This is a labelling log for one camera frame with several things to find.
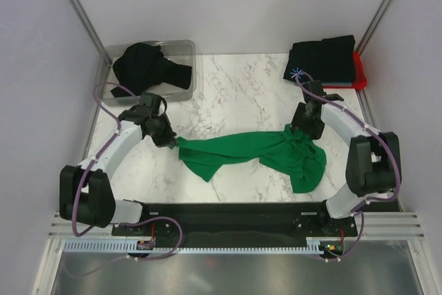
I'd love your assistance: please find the crumpled black t shirt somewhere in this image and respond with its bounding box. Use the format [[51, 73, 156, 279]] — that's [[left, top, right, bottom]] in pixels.
[[111, 42, 192, 97]]

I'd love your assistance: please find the left aluminium frame post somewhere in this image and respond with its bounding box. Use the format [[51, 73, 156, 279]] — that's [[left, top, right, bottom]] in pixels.
[[46, 0, 106, 56]]

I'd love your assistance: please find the folded red t shirt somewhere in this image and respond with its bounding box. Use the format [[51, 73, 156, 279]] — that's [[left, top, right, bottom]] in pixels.
[[320, 51, 368, 91]]

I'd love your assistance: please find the right aluminium frame post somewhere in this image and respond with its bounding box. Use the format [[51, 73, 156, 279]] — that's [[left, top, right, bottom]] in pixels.
[[356, 0, 394, 55]]

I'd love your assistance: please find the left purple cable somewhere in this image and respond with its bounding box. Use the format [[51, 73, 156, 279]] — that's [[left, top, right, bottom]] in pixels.
[[70, 82, 184, 263]]

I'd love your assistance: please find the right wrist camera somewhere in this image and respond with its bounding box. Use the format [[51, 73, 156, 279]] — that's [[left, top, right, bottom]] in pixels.
[[301, 80, 344, 102]]

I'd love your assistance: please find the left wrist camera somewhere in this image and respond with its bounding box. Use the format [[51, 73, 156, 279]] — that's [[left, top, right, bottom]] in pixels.
[[139, 92, 168, 114]]

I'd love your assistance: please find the aluminium frame post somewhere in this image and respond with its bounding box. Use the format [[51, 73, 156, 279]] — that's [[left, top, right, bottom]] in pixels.
[[356, 0, 394, 55], [46, 0, 106, 56]]

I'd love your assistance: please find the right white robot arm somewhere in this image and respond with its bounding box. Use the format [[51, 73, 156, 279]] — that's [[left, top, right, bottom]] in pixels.
[[291, 101, 401, 236]]

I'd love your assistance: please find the folded black t shirt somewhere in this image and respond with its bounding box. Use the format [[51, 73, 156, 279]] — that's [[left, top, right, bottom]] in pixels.
[[283, 35, 356, 83]]

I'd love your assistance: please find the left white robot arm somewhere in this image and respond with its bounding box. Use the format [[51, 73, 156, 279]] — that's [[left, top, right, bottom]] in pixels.
[[59, 110, 176, 236]]

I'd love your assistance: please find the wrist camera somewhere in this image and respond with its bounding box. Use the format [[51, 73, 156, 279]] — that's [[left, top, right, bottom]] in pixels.
[[301, 80, 344, 102], [139, 92, 168, 114]]

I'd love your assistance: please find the white slotted cable duct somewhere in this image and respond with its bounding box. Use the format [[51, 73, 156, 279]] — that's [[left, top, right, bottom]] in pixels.
[[63, 238, 343, 255]]

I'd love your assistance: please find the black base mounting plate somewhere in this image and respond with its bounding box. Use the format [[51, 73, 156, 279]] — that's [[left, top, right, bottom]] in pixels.
[[112, 202, 357, 247]]

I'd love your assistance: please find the green t shirt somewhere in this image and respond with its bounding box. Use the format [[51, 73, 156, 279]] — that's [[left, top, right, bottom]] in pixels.
[[177, 124, 327, 193]]

